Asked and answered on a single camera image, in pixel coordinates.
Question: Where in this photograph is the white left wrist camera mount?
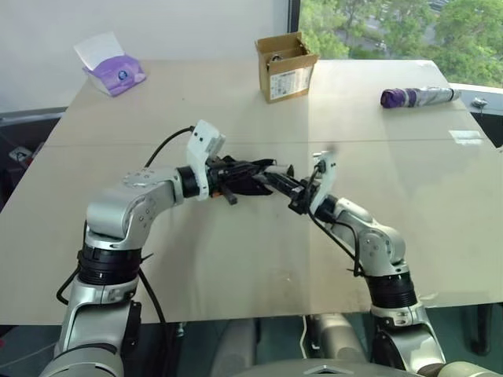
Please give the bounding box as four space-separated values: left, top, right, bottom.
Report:
184 119 227 202

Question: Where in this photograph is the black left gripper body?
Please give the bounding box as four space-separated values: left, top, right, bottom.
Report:
206 156 241 207

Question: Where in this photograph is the dark window frame post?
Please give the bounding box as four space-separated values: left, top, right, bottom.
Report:
287 0 302 35

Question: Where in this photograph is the purple tissue box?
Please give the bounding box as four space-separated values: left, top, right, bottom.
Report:
73 32 148 97

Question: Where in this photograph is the thin white cable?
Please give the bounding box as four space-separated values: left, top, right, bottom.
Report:
299 313 312 350

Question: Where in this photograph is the grey rounded robot leg shape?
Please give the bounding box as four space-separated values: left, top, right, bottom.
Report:
308 313 370 361

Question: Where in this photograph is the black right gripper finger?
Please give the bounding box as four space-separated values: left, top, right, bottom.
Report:
254 174 303 196
283 164 312 185

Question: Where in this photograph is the folded purple silver umbrella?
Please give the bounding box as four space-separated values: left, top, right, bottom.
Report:
380 86 462 109

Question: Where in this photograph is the white socket with red plug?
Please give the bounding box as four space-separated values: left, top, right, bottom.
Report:
9 146 33 163

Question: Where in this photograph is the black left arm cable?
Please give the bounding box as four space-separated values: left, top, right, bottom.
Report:
57 126 196 324

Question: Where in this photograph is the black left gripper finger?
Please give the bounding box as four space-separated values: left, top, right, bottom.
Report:
231 156 277 169
232 180 275 196

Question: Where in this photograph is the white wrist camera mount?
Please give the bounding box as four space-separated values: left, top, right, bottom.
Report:
184 119 227 202
312 150 340 209

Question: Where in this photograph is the brown rounded shape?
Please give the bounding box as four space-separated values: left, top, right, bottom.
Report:
416 360 503 377

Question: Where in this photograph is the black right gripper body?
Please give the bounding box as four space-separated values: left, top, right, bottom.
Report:
288 176 321 216

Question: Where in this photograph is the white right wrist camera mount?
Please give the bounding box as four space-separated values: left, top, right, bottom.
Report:
312 150 340 209

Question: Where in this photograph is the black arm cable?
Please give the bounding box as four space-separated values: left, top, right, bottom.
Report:
306 164 365 278
57 126 196 324

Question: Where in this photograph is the black table leg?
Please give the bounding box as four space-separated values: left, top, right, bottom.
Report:
467 303 494 357

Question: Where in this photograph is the open cardboard box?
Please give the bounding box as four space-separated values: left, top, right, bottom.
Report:
255 31 321 104

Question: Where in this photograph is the silver robot torso front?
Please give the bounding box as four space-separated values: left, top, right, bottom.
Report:
234 363 398 377

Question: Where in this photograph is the black drawstring pouch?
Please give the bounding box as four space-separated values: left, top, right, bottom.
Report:
219 156 277 196

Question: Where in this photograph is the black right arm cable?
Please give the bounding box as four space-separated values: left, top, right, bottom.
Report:
306 164 365 278

